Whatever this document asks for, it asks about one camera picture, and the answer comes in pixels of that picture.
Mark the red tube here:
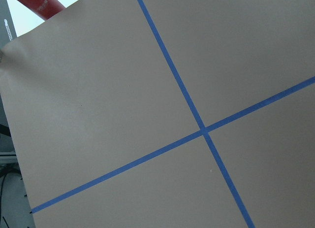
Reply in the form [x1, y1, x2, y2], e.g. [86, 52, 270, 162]
[17, 0, 65, 21]

